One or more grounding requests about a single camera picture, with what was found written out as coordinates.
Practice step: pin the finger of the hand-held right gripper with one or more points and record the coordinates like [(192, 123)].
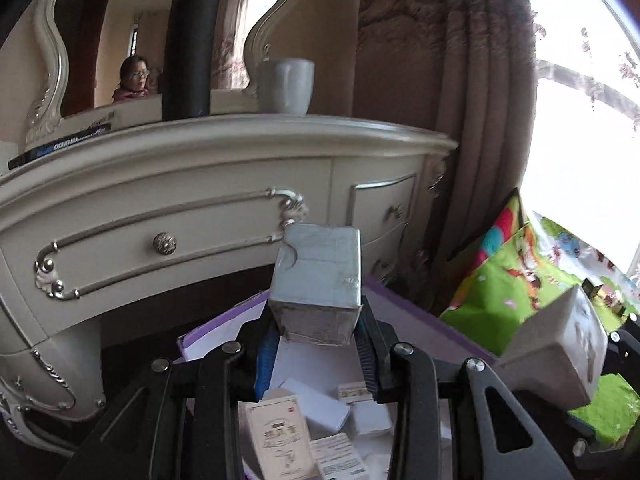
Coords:
[(610, 440), (625, 345)]

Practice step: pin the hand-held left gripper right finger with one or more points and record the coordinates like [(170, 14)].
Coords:
[(367, 365)]

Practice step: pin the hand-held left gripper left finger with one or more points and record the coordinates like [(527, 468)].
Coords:
[(265, 365)]

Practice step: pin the purple cardboard storage box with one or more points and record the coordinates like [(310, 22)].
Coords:
[(425, 325)]

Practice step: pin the beige cube box with print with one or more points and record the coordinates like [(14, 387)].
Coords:
[(550, 350)]

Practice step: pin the large beige carton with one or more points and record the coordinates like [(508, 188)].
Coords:
[(277, 440)]

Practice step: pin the plain beige cube box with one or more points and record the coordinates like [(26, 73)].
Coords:
[(315, 285)]

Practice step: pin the small white box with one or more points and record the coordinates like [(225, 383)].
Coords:
[(372, 420)]

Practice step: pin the small dresser drawer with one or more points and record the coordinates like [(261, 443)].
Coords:
[(380, 210), (385, 255)]

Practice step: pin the cartoon printed green blanket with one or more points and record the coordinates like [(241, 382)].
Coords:
[(500, 285)]

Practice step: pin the wide dresser drawer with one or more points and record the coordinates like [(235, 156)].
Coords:
[(200, 220)]

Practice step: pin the white dressing table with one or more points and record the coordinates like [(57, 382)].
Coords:
[(200, 145)]

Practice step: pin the brown curtain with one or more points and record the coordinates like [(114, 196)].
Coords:
[(440, 110)]

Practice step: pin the grey mug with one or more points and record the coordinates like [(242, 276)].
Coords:
[(285, 85)]

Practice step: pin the dark blue book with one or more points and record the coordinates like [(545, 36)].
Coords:
[(55, 147)]

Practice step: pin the black cylinder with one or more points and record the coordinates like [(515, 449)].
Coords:
[(192, 45)]

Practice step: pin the ornate framed mirror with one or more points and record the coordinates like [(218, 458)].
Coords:
[(55, 60)]

